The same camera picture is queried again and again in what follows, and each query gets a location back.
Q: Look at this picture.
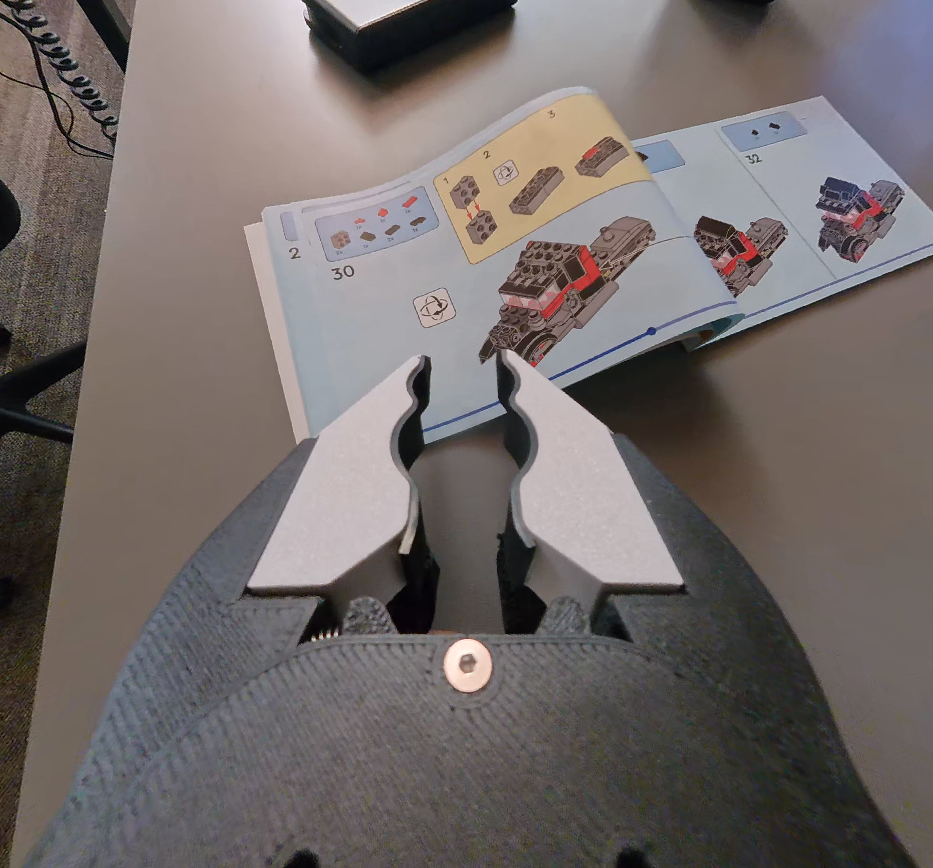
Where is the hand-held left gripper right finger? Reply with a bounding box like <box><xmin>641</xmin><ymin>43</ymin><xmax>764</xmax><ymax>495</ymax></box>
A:
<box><xmin>496</xmin><ymin>350</ymin><xmax>690</xmax><ymax>633</ymax></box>

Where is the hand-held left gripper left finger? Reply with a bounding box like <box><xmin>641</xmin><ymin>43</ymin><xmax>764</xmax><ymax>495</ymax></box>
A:
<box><xmin>246</xmin><ymin>354</ymin><xmax>442</xmax><ymax>623</ymax></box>

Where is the brick toy instruction booklet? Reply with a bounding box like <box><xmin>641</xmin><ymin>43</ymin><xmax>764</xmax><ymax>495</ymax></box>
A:
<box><xmin>244</xmin><ymin>87</ymin><xmax>933</xmax><ymax>448</ymax></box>

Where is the grey desk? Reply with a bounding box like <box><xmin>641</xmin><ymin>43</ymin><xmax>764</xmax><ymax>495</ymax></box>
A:
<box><xmin>11</xmin><ymin>0</ymin><xmax>933</xmax><ymax>868</ymax></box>

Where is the black desk leg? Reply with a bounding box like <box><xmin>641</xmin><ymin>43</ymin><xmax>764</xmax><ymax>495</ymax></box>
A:
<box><xmin>54</xmin><ymin>0</ymin><xmax>147</xmax><ymax>74</ymax></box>

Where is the black office chair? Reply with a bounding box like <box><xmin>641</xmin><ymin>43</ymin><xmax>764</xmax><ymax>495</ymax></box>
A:
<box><xmin>0</xmin><ymin>179</ymin><xmax>88</xmax><ymax>446</ymax></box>

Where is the black coiled cable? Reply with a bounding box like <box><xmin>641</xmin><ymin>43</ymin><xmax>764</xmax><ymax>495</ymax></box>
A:
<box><xmin>0</xmin><ymin>0</ymin><xmax>121</xmax><ymax>143</ymax></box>

